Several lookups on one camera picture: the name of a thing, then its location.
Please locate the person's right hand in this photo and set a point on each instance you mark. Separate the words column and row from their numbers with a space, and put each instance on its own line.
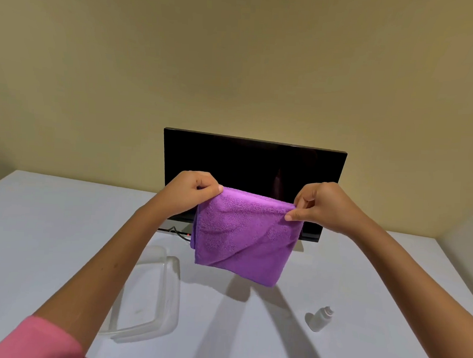
column 330, row 208

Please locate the person's left hand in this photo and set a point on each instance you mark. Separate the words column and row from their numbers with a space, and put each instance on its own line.
column 185, row 195

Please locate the purple microfiber cloth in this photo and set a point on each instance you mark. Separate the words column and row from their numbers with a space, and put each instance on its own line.
column 241, row 233

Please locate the black Dell monitor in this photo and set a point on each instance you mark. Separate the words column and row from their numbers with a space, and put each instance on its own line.
column 261, row 166

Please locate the clear plastic container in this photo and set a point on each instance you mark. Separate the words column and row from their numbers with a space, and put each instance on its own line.
column 149, row 299

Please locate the small white spray bottle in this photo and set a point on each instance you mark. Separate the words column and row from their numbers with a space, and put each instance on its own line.
column 320, row 320

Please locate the person's left forearm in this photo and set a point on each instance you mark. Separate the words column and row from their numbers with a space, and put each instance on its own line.
column 102, row 276

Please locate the person's right forearm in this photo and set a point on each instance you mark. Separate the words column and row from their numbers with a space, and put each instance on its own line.
column 421, row 300

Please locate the pink shirt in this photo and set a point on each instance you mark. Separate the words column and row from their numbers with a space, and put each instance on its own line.
column 34, row 340

